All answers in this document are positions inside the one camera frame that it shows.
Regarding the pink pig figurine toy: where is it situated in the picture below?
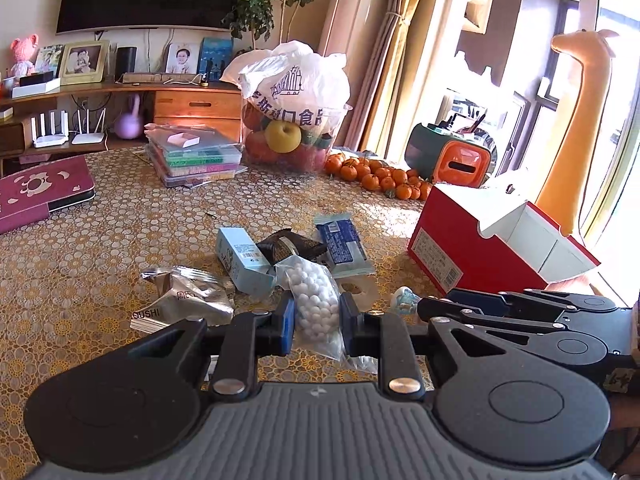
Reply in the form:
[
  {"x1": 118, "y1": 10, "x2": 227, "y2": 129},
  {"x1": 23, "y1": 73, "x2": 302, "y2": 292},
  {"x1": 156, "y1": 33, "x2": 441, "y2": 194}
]
[{"x1": 390, "y1": 286, "x2": 422, "y2": 315}]

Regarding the bag of white balls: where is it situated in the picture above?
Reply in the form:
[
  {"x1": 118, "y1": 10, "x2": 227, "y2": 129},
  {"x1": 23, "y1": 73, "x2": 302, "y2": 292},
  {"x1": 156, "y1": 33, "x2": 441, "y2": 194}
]
[{"x1": 274, "y1": 255, "x2": 344, "y2": 361}]

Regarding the clear tape roll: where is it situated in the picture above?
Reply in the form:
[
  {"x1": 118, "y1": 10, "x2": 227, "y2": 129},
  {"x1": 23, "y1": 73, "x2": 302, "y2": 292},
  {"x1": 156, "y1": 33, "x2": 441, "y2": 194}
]
[{"x1": 336, "y1": 275, "x2": 380, "y2": 311}]

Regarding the light blue carton box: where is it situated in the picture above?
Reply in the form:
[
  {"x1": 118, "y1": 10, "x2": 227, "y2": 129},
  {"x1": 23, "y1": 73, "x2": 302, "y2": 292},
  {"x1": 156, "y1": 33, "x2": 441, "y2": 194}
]
[{"x1": 216, "y1": 226, "x2": 276, "y2": 299}]

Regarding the red cardboard box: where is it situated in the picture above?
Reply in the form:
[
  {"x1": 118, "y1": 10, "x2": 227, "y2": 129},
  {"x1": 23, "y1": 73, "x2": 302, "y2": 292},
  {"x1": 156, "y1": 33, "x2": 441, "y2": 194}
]
[{"x1": 408, "y1": 183, "x2": 600, "y2": 294}]

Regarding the silver foil snack packet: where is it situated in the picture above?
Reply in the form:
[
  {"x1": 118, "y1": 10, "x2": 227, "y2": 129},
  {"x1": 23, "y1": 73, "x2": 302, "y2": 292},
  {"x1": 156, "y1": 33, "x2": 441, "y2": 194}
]
[{"x1": 129, "y1": 266, "x2": 235, "y2": 334}]

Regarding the blue white wipes packet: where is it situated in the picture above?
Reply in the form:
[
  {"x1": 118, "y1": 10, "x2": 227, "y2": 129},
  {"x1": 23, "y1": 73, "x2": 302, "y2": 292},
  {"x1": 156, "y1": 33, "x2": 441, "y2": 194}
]
[{"x1": 314, "y1": 212, "x2": 375, "y2": 278}]

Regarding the black mesh snack packet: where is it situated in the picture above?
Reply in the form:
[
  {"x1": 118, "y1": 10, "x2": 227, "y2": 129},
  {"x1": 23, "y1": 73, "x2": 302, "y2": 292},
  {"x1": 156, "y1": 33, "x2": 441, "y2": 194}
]
[{"x1": 257, "y1": 229, "x2": 326, "y2": 266}]

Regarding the yellow giraffe plush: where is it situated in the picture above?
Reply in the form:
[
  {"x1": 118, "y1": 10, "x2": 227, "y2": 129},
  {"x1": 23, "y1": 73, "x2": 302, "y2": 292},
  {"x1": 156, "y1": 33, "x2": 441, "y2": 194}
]
[{"x1": 536, "y1": 29, "x2": 618, "y2": 236}]

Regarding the pile of oranges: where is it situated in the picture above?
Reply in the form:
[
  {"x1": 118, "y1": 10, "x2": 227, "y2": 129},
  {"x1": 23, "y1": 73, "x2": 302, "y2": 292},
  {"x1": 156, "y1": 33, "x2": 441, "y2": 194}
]
[{"x1": 323, "y1": 153, "x2": 432, "y2": 202}]

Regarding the yellow apple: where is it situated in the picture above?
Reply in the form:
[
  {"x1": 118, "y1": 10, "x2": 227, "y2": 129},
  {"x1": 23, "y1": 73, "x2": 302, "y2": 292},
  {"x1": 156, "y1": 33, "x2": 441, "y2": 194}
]
[{"x1": 265, "y1": 120, "x2": 302, "y2": 154}]

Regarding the white plastic fruit bag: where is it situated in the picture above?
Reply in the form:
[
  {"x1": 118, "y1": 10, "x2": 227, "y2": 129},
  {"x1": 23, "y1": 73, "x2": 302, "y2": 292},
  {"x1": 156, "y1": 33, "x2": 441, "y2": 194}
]
[{"x1": 221, "y1": 40, "x2": 350, "y2": 129}]

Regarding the white router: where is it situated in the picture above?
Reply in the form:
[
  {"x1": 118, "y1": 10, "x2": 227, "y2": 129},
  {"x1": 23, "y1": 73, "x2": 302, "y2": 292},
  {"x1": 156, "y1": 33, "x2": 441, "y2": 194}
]
[
  {"x1": 29, "y1": 110, "x2": 70, "y2": 148},
  {"x1": 72, "y1": 107, "x2": 106, "y2": 145}
]

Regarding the maroon tablet case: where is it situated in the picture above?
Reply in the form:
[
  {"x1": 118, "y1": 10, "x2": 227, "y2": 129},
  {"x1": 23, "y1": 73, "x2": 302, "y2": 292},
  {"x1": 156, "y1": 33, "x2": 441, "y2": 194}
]
[{"x1": 0, "y1": 155, "x2": 96, "y2": 234}]

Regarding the wooden tv cabinet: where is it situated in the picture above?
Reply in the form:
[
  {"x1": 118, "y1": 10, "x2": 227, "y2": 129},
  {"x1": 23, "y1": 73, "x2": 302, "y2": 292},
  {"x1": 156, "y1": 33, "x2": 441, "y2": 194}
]
[{"x1": 1, "y1": 82, "x2": 241, "y2": 176}]

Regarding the white portrait photo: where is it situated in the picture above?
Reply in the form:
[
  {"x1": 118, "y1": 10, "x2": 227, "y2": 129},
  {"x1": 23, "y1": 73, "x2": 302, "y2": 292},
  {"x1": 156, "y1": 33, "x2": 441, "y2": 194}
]
[{"x1": 165, "y1": 42, "x2": 200, "y2": 74}]

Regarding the black speaker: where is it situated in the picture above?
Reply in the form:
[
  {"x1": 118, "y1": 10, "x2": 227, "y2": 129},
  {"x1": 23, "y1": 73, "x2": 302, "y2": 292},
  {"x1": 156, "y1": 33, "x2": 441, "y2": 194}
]
[{"x1": 114, "y1": 47, "x2": 137, "y2": 82}]

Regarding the green potted plant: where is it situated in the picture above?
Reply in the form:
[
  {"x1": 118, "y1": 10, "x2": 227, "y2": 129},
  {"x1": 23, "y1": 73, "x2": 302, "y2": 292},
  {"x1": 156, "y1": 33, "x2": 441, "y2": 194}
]
[{"x1": 222, "y1": 0, "x2": 316, "y2": 50}]

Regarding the beige curtain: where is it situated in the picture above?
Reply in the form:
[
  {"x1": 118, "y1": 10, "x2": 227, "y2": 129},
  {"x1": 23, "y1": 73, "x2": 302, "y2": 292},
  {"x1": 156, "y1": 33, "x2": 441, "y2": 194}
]
[{"x1": 319, "y1": 0, "x2": 420, "y2": 150}]

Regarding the pink teddy bear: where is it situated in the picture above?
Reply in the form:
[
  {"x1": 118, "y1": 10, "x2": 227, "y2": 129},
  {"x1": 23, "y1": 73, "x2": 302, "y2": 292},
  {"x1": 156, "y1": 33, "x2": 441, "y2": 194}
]
[{"x1": 10, "y1": 34, "x2": 39, "y2": 79}]

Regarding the gold photo frame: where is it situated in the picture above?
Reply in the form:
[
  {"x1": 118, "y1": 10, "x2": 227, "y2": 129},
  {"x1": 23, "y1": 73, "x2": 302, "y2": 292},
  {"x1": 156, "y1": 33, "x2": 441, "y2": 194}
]
[{"x1": 58, "y1": 40, "x2": 110, "y2": 86}]

